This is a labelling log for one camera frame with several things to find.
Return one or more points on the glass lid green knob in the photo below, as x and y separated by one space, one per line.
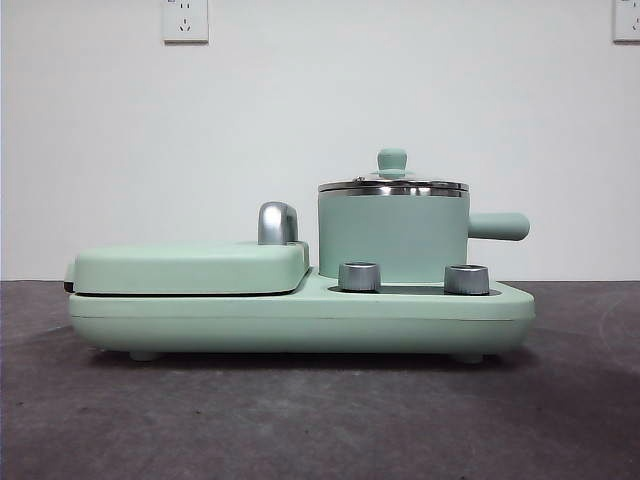
393 160

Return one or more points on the silver control knob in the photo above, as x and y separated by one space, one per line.
466 280
360 276

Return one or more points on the green breakfast machine base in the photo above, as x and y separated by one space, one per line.
300 325

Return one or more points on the white wall socket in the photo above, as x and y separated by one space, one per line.
186 22
627 20

